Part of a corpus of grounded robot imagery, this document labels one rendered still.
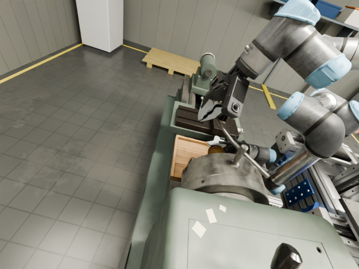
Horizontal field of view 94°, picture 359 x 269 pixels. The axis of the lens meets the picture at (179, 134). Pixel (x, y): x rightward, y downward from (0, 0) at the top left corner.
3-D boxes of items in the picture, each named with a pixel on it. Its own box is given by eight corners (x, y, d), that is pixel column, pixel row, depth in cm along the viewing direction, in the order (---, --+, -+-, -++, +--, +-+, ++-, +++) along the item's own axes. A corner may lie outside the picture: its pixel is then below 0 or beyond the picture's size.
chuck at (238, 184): (246, 226, 72) (289, 192, 50) (174, 216, 71) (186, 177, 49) (244, 218, 75) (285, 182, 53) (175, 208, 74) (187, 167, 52)
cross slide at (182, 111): (236, 141, 113) (239, 136, 110) (174, 125, 108) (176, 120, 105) (232, 123, 126) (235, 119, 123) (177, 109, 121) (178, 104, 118)
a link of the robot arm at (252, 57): (278, 66, 40) (254, 46, 37) (261, 81, 42) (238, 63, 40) (268, 55, 45) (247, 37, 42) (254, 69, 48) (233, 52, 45)
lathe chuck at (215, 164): (244, 217, 75) (285, 182, 53) (175, 208, 74) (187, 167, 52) (241, 198, 81) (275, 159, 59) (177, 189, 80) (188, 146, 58)
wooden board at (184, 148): (233, 192, 91) (236, 189, 88) (169, 179, 87) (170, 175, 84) (226, 150, 113) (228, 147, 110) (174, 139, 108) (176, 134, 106)
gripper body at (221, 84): (225, 96, 56) (254, 66, 49) (228, 111, 50) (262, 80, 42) (207, 84, 53) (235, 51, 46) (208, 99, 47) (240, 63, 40)
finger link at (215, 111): (205, 116, 60) (224, 97, 54) (206, 127, 56) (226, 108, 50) (198, 112, 59) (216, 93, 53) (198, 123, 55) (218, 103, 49)
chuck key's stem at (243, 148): (236, 169, 57) (249, 148, 49) (231, 172, 56) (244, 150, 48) (231, 165, 59) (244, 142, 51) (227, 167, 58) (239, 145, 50)
